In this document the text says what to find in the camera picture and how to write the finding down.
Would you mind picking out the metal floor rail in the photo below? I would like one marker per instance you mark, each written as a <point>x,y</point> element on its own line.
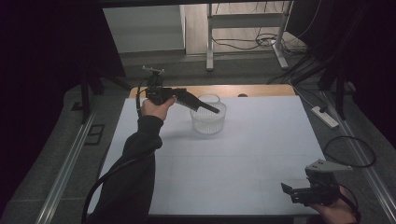
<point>362,158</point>
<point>67,169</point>

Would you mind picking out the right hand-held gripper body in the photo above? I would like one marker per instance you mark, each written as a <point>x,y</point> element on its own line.
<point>320,189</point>

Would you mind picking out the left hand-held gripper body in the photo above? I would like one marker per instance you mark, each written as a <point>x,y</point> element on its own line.
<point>157,91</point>

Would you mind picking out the wooden table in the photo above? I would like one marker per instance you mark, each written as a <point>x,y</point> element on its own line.
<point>249,90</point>

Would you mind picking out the white desk frame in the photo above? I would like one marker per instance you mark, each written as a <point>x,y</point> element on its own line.
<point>246,21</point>

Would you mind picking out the white plastic basket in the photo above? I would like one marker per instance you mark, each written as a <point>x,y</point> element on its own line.
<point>208,123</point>

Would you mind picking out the person's right hand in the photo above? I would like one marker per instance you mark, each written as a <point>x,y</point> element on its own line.
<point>337,211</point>

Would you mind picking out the white table cover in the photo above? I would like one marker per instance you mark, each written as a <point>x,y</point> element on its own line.
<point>236,174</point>

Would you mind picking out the person's left hand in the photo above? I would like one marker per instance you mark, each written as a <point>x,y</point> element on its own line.
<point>155,109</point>

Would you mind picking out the black tripod stand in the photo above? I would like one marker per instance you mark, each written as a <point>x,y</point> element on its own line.
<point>85,96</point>
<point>337,90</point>

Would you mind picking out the black plug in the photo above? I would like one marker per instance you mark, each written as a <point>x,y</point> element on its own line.
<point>323,109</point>

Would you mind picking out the white power strip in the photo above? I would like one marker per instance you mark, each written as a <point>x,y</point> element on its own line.
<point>325,117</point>

